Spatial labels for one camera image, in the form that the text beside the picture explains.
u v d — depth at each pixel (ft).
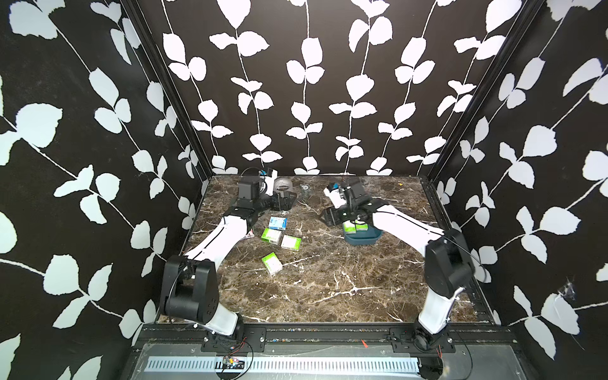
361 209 2.23
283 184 3.77
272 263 2.90
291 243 3.07
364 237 3.08
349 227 3.22
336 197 2.65
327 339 2.49
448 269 1.60
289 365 2.30
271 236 3.14
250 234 3.16
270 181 2.51
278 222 3.31
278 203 2.51
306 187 3.64
